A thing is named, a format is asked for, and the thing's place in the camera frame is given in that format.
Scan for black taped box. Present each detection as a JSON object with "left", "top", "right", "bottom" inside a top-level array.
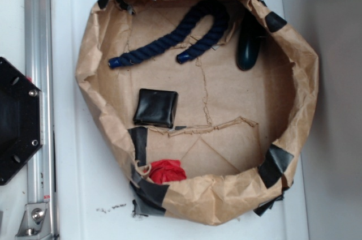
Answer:
[{"left": 133, "top": 88, "right": 179, "bottom": 128}]

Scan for dark teal oval object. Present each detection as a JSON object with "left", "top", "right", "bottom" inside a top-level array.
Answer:
[{"left": 236, "top": 14, "right": 266, "bottom": 71}]

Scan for red crumpled ball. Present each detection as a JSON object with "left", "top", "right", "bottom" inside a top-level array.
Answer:
[{"left": 141, "top": 159, "right": 187, "bottom": 185}]

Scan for aluminium extrusion rail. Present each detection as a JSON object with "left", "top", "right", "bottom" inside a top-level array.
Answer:
[{"left": 25, "top": 0, "right": 59, "bottom": 239}]

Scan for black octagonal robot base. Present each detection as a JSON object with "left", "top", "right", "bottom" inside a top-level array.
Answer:
[{"left": 0, "top": 57, "right": 42, "bottom": 186}]

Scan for metal corner bracket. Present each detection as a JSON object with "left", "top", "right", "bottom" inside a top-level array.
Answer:
[{"left": 15, "top": 202, "right": 51, "bottom": 239}]

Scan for dark blue rope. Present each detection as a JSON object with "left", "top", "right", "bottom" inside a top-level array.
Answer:
[{"left": 109, "top": 0, "right": 229, "bottom": 69}]

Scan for white tray board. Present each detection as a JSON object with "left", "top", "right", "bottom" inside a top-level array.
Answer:
[{"left": 51, "top": 0, "right": 309, "bottom": 239}]

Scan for brown paper bag bin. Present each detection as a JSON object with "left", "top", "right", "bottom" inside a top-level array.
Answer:
[{"left": 76, "top": 0, "right": 318, "bottom": 225}]

